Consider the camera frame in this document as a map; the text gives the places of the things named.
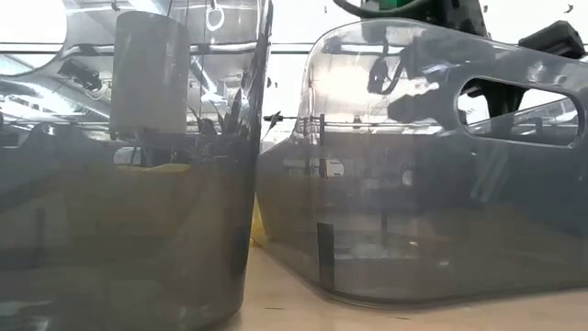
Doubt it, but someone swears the green plastic basket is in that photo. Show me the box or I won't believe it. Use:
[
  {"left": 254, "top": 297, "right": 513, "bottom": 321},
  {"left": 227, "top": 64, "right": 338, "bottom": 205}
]
[{"left": 358, "top": 0, "right": 429, "bottom": 19}]

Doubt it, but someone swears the smoky grey transparent basket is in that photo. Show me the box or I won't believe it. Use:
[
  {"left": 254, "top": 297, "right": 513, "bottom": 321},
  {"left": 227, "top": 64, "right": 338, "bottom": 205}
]
[
  {"left": 254, "top": 17, "right": 588, "bottom": 305},
  {"left": 0, "top": 0, "right": 275, "bottom": 331}
]

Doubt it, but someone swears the dark leafy plant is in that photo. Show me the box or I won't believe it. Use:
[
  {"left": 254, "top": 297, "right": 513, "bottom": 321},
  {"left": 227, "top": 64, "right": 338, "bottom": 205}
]
[{"left": 190, "top": 89, "right": 282, "bottom": 139}]

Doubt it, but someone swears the yellow plastic basket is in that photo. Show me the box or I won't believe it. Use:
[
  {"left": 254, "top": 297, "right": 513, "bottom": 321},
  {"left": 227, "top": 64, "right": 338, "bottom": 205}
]
[{"left": 113, "top": 162, "right": 268, "bottom": 248}]

